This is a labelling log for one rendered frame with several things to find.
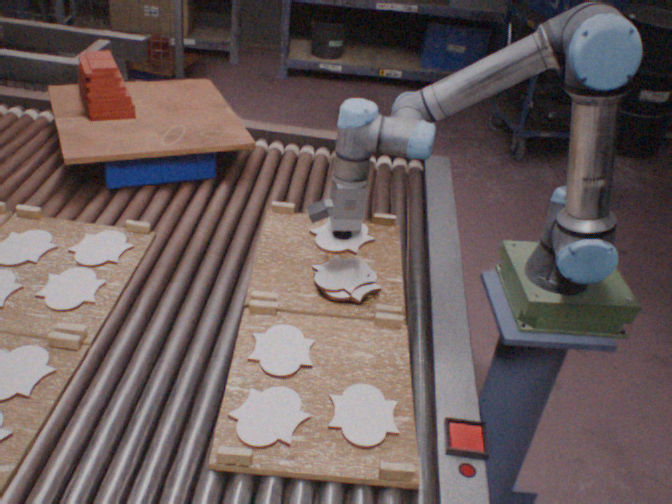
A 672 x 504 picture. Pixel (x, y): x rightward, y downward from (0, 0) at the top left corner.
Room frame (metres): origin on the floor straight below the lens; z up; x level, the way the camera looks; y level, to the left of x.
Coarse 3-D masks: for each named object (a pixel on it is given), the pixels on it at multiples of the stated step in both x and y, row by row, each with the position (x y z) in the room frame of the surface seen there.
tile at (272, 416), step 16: (256, 400) 0.86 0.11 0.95; (272, 400) 0.87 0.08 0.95; (288, 400) 0.87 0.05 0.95; (240, 416) 0.82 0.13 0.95; (256, 416) 0.83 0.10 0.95; (272, 416) 0.83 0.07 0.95; (288, 416) 0.83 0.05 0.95; (304, 416) 0.84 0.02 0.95; (240, 432) 0.79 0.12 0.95; (256, 432) 0.79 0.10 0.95; (272, 432) 0.79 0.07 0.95; (288, 432) 0.80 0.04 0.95; (256, 448) 0.76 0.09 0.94
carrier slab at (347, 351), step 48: (240, 336) 1.04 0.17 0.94; (336, 336) 1.08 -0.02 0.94; (384, 336) 1.10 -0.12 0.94; (240, 384) 0.91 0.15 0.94; (288, 384) 0.92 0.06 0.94; (336, 384) 0.94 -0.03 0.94; (384, 384) 0.96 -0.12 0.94; (336, 432) 0.82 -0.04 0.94; (336, 480) 0.73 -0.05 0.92; (384, 480) 0.73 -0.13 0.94
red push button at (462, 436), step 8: (456, 424) 0.88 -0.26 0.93; (464, 424) 0.89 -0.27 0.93; (456, 432) 0.86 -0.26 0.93; (464, 432) 0.87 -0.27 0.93; (472, 432) 0.87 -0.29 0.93; (480, 432) 0.87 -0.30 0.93; (456, 440) 0.85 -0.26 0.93; (464, 440) 0.85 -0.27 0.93; (472, 440) 0.85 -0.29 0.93; (480, 440) 0.85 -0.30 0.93; (464, 448) 0.83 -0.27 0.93; (472, 448) 0.83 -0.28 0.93; (480, 448) 0.83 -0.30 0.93
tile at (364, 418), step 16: (336, 400) 0.89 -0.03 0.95; (352, 400) 0.89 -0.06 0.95; (368, 400) 0.90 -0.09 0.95; (336, 416) 0.85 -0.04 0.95; (352, 416) 0.85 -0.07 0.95; (368, 416) 0.86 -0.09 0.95; (384, 416) 0.86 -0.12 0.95; (352, 432) 0.82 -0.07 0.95; (368, 432) 0.82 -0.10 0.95; (384, 432) 0.83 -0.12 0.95; (368, 448) 0.79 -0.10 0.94
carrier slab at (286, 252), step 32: (288, 224) 1.49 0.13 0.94; (320, 224) 1.51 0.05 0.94; (256, 256) 1.33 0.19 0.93; (288, 256) 1.35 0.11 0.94; (320, 256) 1.36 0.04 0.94; (352, 256) 1.38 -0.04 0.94; (384, 256) 1.40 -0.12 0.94; (256, 288) 1.20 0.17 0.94; (288, 288) 1.22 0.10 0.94; (384, 288) 1.27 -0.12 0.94
